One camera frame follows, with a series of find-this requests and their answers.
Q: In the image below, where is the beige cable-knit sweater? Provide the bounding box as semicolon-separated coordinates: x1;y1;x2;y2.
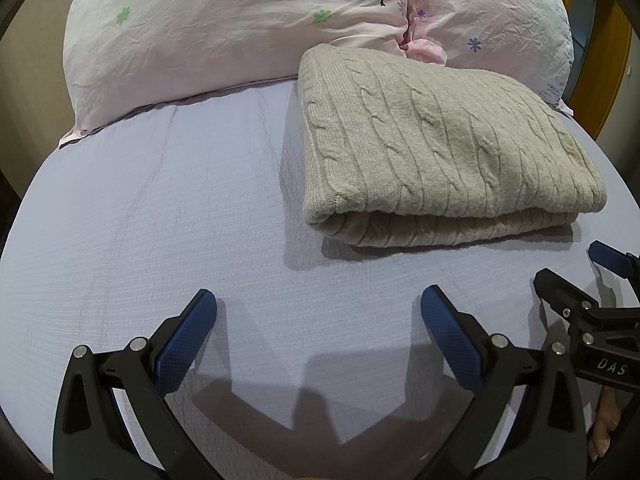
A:
298;43;608;249

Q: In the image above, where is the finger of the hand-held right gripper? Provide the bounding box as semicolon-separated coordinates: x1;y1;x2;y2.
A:
588;240;640;282
533;267;602;342

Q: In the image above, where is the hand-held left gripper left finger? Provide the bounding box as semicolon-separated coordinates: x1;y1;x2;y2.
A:
52;288;226;480

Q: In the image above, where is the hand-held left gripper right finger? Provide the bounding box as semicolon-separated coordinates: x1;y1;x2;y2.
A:
420;285;588;480

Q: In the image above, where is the wooden bed frame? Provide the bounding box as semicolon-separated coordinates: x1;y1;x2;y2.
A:
559;0;640;142

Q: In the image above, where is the person's right hand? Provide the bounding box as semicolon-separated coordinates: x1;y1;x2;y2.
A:
587;387;626;463

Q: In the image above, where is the pink floral pillow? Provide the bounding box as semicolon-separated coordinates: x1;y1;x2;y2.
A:
59;0;417;148
404;0;576;111

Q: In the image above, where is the lavender bed sheet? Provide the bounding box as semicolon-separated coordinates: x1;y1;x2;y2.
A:
0;76;640;480

